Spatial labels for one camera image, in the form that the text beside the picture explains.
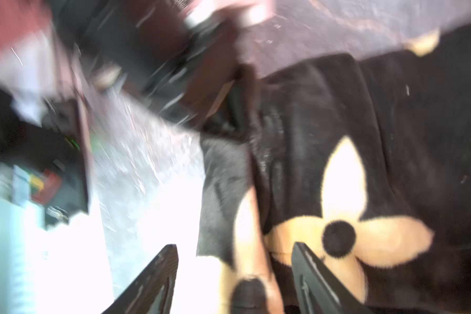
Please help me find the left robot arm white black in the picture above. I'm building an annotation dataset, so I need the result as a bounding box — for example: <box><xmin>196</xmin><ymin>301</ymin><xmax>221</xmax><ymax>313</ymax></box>
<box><xmin>0</xmin><ymin>1</ymin><xmax>273</xmax><ymax>132</ymax></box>

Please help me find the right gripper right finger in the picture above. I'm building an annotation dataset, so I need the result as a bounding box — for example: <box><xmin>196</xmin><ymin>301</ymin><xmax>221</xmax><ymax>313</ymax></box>
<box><xmin>291</xmin><ymin>242</ymin><xmax>371</xmax><ymax>314</ymax></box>

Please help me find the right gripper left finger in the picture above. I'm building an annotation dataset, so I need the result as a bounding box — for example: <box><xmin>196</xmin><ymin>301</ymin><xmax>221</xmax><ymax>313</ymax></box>
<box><xmin>103</xmin><ymin>244</ymin><xmax>179</xmax><ymax>314</ymax></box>

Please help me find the black pillowcase with beige flowers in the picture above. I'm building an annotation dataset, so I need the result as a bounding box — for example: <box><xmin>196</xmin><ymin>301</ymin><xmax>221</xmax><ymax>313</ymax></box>
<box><xmin>186</xmin><ymin>24</ymin><xmax>471</xmax><ymax>313</ymax></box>

